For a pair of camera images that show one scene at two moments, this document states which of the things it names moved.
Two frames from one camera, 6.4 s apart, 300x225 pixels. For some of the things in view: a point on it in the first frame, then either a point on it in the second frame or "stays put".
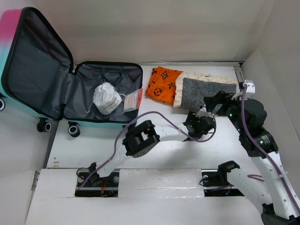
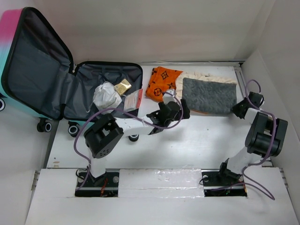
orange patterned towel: x=161 y=86 stays put
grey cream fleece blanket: x=191 y=88 stays put
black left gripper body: x=192 y=119 to x=176 y=117
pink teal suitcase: x=38 y=78 stays put
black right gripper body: x=228 y=108 to x=236 y=108
